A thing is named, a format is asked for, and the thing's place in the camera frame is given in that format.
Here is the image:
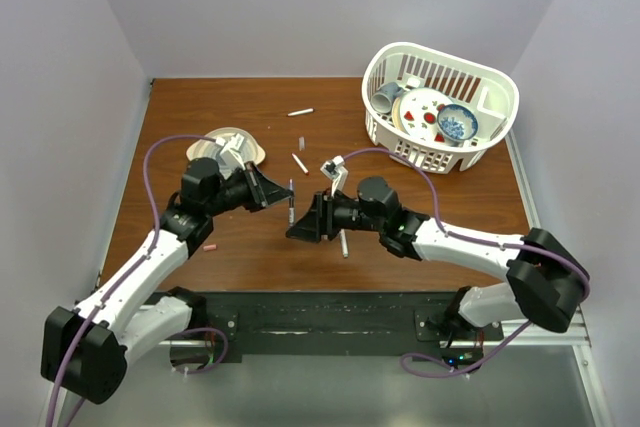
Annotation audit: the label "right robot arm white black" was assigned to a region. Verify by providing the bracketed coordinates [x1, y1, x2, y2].
[286, 177, 589, 340]

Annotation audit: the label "grey ceramic mug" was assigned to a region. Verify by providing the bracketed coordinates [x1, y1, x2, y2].
[370, 82, 406, 114]

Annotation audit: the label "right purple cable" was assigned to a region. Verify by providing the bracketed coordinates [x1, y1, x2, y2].
[339, 147, 591, 298]

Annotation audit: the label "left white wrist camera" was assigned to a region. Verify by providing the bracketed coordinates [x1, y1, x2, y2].
[215, 134, 246, 177]

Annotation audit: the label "white plate red fruit pattern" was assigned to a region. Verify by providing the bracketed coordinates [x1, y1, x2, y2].
[392, 88, 453, 142]

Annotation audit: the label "beige plate blue rings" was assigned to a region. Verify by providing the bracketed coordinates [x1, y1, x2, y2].
[186, 126, 267, 168]

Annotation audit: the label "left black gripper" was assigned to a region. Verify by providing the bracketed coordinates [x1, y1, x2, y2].
[205, 161, 293, 217]

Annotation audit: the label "white pen red tip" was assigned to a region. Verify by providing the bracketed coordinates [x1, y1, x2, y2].
[291, 153, 310, 176]

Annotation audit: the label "purple cable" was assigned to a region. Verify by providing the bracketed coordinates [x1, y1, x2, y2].
[47, 134, 226, 427]
[339, 147, 591, 298]

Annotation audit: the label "white pen far back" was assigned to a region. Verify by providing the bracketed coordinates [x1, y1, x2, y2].
[287, 108, 315, 118]

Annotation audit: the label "white plastic dish basket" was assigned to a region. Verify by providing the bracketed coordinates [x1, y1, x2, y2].
[361, 42, 520, 174]

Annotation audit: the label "white pen green tip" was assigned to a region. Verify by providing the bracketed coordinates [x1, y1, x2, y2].
[339, 230, 349, 259]

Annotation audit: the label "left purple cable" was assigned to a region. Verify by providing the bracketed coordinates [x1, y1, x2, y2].
[47, 134, 226, 427]

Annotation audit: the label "blue pen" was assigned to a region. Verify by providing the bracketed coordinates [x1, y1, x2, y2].
[288, 178, 296, 227]

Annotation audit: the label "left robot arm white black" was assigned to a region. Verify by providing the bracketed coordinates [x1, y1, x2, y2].
[41, 158, 293, 404]

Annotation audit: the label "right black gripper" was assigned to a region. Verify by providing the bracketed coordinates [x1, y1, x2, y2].
[286, 188, 384, 244]

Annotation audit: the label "blue white patterned bowl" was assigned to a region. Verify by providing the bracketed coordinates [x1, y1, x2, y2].
[436, 104, 479, 142]

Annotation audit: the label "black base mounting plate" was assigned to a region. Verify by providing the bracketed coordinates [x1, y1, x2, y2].
[165, 291, 503, 367]

